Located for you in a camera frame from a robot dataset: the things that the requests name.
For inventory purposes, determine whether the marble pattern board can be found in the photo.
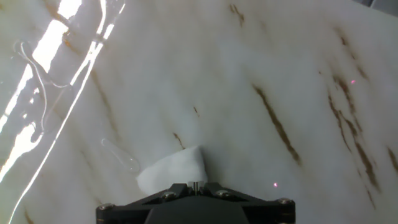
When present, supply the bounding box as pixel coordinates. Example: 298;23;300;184
0;0;398;224

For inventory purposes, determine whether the white cloth wipe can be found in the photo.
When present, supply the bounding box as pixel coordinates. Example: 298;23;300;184
136;145;208;196

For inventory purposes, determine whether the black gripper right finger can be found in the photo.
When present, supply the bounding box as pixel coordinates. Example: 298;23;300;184
196;182;296;224

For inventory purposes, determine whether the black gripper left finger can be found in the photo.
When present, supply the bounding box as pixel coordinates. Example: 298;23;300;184
95;182;197;224

